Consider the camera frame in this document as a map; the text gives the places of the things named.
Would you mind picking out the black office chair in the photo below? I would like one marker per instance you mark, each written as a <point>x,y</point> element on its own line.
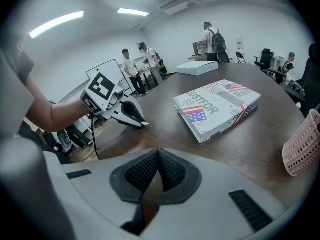
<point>312,71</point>
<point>265,57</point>

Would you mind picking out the newspaper print flat box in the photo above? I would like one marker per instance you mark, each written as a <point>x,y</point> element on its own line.
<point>215,106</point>

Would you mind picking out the dark brown table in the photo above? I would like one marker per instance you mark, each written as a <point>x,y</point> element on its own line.
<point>162,96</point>

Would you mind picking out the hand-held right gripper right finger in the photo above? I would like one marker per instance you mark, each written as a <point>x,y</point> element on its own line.
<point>212,184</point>

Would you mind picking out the ceiling air conditioner unit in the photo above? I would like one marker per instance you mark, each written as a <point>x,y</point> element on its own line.
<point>176,7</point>

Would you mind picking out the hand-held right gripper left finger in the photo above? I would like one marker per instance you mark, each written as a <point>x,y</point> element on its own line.
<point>100,184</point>

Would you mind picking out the grey round lens device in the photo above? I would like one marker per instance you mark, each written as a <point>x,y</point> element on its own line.
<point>64,139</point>

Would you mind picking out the ceiling light strip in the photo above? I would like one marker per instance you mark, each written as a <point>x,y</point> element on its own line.
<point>56,24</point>
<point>132,12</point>

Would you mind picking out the small black legged table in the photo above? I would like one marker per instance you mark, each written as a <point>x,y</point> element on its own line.
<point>147,71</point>

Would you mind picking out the person's left forearm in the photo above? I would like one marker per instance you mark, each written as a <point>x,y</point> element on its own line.
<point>55,115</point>

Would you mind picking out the black framed whiteboard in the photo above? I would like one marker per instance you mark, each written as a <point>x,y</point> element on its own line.
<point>117,70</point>

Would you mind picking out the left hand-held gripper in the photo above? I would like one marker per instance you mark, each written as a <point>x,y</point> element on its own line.
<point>100,91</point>

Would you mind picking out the pink mesh basket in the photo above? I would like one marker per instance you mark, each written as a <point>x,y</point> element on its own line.
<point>302,146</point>

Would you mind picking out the black folding chair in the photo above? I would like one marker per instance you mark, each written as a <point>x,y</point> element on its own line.
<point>240,57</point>

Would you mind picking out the grey metal box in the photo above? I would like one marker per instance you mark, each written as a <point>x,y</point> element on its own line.
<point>199,48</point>

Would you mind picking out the red and white wall sign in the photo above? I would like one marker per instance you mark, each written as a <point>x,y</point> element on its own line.
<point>240,42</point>

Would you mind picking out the plain white flat box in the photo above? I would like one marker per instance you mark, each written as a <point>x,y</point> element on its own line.
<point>197,67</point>

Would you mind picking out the black backpack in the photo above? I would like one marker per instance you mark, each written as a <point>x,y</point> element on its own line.
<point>218,41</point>

